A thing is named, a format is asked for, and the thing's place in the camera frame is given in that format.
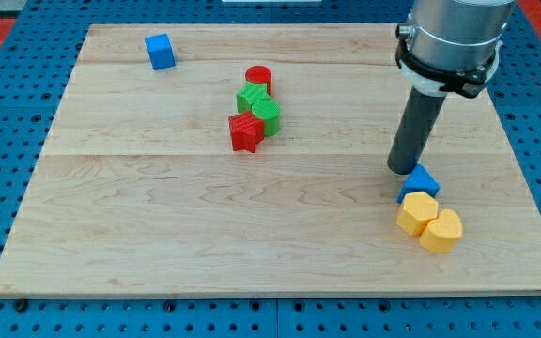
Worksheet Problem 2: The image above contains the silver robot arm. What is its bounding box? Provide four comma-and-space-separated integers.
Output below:
387, 0, 518, 175

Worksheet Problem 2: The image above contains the blue triangle block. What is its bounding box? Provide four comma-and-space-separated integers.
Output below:
396, 164, 441, 204

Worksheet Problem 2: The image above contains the red cylinder block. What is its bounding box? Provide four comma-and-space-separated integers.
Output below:
244, 65, 272, 96

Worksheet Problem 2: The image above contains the yellow hexagon block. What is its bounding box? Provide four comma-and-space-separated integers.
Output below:
396, 192, 439, 236

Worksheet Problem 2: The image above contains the red star block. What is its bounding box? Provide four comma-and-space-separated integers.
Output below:
228, 111, 265, 153

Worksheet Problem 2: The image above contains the blue cube block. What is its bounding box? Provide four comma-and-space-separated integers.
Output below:
145, 34, 176, 70

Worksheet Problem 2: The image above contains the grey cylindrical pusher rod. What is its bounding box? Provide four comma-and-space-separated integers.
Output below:
387, 88, 445, 175

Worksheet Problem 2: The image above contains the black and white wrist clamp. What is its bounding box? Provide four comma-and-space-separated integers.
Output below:
395, 39, 502, 99

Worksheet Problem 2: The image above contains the green cylinder block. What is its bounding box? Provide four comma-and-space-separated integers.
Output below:
251, 99, 281, 137

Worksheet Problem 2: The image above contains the yellow heart block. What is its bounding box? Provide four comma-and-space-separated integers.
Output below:
419, 209, 463, 254

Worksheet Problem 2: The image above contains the wooden board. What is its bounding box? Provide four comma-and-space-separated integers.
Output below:
0, 23, 541, 300

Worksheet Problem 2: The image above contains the green star block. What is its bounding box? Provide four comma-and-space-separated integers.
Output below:
236, 81, 270, 114

